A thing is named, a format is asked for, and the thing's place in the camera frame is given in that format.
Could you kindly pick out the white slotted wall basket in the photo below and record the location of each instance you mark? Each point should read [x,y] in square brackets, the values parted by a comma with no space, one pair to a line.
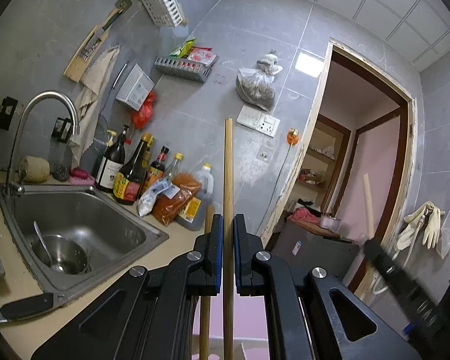
[159,0]

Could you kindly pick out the orange chili powder bag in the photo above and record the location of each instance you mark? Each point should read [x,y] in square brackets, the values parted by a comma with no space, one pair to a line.
[176,198]

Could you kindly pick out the stainless steel sink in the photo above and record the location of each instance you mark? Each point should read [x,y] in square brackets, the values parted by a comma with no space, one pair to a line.
[97,217]

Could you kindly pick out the dark soy sauce bottle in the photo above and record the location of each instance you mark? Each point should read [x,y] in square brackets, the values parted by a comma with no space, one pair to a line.
[129,183]

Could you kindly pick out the black wall hook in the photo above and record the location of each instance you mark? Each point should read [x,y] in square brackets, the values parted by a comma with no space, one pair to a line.
[62,130]
[6,114]

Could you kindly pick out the red plastic bag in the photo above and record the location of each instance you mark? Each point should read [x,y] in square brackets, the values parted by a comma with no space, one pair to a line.
[143,112]

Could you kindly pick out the small grey wall socket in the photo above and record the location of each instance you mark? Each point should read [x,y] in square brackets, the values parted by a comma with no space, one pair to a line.
[264,154]

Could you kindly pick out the pink floral blanket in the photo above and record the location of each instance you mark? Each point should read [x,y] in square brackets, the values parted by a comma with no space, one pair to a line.
[247,318]

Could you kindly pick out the beige loofah sponge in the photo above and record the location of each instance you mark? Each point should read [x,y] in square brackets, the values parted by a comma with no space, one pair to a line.
[35,168]

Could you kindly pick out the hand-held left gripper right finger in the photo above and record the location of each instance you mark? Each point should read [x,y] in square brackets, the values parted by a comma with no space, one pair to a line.
[237,255]

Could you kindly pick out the hanging beige dish cloth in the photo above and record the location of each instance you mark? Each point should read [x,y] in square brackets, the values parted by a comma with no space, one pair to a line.
[95,78]

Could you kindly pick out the red snack packet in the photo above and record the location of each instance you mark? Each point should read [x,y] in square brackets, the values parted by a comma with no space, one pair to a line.
[203,56]

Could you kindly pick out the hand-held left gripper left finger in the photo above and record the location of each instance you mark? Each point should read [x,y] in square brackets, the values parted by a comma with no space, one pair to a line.
[219,255]

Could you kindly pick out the white wall socket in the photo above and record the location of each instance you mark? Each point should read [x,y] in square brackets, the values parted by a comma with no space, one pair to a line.
[269,125]

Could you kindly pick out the cream rubber glove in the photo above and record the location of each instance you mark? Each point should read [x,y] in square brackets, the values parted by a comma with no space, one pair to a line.
[433,225]
[410,225]

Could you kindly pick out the small steel pot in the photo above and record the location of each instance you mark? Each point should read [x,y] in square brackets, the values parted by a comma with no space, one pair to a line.
[330,222]

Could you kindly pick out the beige kitchen counter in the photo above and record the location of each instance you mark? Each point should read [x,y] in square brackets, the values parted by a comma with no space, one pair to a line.
[97,300]

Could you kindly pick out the steel wool scrubber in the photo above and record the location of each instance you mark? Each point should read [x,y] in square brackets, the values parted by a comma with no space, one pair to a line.
[60,171]

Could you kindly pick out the dark bottle with red label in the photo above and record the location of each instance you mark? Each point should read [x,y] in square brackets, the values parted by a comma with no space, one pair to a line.
[156,170]

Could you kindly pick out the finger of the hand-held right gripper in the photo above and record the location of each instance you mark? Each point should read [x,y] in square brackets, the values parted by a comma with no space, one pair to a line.
[380,257]

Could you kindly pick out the green snack packet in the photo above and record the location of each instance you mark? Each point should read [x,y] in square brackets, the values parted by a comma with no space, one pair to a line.
[182,48]

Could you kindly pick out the red cloth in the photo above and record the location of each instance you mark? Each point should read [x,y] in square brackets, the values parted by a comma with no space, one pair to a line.
[303,215]

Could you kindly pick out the pink scrub brush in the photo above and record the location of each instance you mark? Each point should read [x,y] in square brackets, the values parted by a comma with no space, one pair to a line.
[82,175]

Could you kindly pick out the white mesh bag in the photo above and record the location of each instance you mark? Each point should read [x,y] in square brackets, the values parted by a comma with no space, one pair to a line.
[448,225]

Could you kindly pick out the brown bottle with white label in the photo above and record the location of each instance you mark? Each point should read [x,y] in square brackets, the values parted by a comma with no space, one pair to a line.
[110,168]

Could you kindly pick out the white wall switch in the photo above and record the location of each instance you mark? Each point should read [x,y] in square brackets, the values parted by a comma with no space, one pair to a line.
[249,116]

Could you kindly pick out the white plastic packet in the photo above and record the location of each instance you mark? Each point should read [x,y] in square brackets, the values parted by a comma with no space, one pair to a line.
[152,197]

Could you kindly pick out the orange wall hook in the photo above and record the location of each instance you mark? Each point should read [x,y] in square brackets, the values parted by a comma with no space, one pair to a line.
[293,136]

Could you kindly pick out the hanging clear bag of spices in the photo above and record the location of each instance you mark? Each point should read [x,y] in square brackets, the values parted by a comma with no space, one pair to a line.
[257,86]

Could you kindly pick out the bottle with yellow pump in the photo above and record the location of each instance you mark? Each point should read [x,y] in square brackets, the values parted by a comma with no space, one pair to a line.
[111,137]

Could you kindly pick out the worn door frame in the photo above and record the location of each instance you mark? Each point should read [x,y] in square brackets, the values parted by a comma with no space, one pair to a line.
[412,138]

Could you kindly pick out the grey wall shelf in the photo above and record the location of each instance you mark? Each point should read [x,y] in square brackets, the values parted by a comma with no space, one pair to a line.
[182,69]

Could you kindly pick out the grey cabinet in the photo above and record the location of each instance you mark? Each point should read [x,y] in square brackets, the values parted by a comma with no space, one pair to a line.
[311,247]

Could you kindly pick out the wooden shelf unit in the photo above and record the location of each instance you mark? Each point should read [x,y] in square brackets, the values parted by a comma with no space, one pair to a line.
[322,157]

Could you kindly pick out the steel ladle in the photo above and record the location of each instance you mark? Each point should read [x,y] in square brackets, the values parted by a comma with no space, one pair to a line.
[45,243]

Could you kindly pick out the white perforated wall box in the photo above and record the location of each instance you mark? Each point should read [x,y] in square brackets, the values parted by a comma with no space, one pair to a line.
[135,87]

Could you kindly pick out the curved steel faucet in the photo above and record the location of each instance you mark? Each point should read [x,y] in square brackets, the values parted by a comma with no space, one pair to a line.
[22,127]

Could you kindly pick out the plastic oil jug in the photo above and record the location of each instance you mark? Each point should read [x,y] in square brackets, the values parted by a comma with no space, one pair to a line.
[204,180]

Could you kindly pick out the hanging wooden grater board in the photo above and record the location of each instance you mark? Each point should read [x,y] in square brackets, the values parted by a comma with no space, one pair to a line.
[86,52]

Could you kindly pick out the clear bottle with yellow cap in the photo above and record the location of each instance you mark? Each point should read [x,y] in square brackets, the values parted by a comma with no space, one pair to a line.
[174,165]

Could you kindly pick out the steel bowl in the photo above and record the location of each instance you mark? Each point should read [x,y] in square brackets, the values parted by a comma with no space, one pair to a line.
[71,257]

